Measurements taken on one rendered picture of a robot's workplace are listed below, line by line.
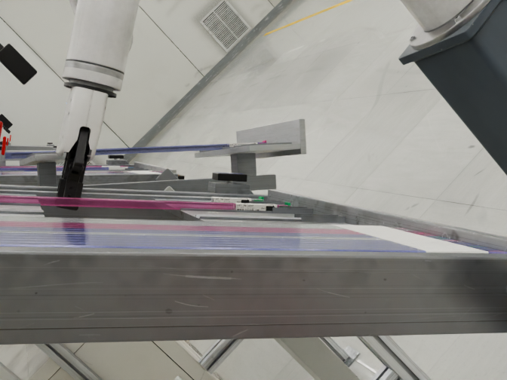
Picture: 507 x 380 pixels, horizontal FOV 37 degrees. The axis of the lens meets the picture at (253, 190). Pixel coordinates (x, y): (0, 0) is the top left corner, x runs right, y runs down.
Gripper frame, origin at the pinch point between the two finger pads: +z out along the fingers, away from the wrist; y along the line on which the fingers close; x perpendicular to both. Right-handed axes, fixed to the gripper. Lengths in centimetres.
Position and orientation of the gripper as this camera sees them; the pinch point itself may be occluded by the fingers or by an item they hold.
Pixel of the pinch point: (69, 194)
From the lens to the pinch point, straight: 111.5
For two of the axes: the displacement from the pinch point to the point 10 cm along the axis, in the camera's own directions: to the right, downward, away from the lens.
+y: 3.0, 0.7, -9.5
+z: -2.0, 9.8, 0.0
